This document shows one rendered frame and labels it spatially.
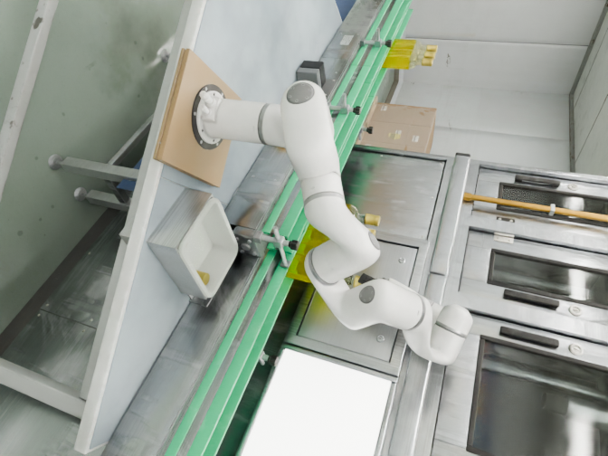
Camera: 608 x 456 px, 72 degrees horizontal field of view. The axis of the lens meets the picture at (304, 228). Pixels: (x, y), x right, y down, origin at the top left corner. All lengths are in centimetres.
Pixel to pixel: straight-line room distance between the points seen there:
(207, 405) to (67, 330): 69
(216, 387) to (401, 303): 50
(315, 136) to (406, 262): 70
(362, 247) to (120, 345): 57
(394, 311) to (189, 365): 53
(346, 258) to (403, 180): 92
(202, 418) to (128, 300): 32
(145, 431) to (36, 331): 71
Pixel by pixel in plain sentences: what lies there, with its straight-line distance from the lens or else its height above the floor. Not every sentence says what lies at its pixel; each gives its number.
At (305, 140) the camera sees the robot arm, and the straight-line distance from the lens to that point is 80.
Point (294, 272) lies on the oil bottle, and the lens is 122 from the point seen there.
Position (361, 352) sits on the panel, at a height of 121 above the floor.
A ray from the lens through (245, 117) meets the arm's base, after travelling 99.
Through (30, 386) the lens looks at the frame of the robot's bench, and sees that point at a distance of 125.
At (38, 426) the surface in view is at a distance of 152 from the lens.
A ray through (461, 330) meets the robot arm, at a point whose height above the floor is 144.
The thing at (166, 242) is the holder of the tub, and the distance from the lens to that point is 97.
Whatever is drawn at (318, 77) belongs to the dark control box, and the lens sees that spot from 158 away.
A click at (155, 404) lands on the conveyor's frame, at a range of 111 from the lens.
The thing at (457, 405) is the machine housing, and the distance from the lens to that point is 126.
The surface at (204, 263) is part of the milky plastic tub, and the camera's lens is 116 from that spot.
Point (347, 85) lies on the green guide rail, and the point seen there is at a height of 91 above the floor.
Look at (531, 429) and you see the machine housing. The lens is 129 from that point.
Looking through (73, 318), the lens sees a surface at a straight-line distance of 164.
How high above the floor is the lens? 137
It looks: 19 degrees down
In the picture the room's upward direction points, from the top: 102 degrees clockwise
